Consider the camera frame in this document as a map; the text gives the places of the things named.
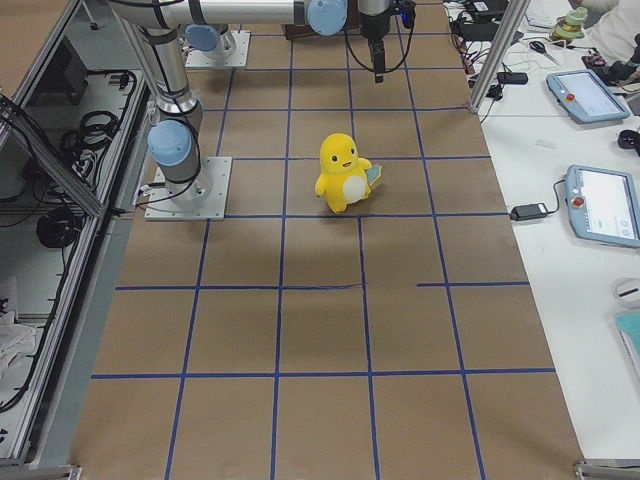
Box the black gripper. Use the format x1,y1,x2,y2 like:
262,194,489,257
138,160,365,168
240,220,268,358
357,0,394,83

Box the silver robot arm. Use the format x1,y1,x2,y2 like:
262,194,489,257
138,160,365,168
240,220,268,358
110,1,349,118
184,23,237,58

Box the yellow plush toy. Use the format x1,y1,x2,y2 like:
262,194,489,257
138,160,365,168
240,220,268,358
314,133,382,214

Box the blue teach pendant far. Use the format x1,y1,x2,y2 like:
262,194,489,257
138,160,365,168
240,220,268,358
546,70,630,123

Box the blue teach pendant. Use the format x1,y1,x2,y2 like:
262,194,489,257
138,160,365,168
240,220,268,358
546,70,630,123
564,165,639,249

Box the black small power adapter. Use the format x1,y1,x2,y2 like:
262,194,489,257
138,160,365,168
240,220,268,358
509,202,550,222

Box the blue teach pendant near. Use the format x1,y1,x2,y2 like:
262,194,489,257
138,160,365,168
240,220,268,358
564,165,639,249

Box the white crumpled cloth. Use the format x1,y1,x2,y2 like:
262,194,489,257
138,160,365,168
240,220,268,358
0,279,39,401

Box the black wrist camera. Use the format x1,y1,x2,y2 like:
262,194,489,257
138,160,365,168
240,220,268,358
394,0,416,30

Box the aluminium frame post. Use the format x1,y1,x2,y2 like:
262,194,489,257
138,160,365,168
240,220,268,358
468,0,530,113

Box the black handled scissors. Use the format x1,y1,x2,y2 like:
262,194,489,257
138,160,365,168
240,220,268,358
528,40,559,65

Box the black coiled cables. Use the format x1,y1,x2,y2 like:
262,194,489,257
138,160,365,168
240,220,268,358
59,110,121,166

